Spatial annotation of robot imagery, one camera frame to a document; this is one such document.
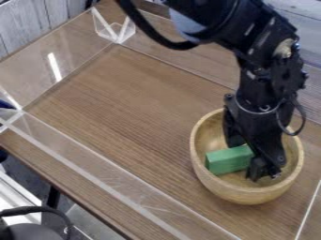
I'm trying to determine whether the green rectangular block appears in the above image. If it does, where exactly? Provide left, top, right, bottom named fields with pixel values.
left=205, top=145, right=253, bottom=175

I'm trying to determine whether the clear acrylic barrier wall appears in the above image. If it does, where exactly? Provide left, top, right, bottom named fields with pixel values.
left=0, top=93, right=240, bottom=240

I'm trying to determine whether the black cable loop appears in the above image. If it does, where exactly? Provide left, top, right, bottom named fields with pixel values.
left=0, top=205, right=73, bottom=240

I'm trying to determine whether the clear acrylic corner bracket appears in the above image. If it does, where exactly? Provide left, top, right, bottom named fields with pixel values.
left=90, top=7, right=137, bottom=44

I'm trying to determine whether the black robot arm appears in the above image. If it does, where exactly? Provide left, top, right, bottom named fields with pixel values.
left=164, top=0, right=309, bottom=181

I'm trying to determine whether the black table leg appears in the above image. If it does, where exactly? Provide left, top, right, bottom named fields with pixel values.
left=47, top=187, right=61, bottom=209

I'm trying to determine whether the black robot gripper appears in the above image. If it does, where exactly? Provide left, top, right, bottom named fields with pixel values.
left=224, top=94, right=295, bottom=182

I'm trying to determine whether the brown wooden bowl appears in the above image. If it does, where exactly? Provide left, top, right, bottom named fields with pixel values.
left=190, top=109, right=305, bottom=205

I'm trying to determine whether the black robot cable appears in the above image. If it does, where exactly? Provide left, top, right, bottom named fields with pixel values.
left=115, top=0, right=308, bottom=137

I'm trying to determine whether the grey metal base plate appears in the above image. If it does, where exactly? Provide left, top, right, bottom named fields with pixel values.
left=0, top=215, right=93, bottom=240

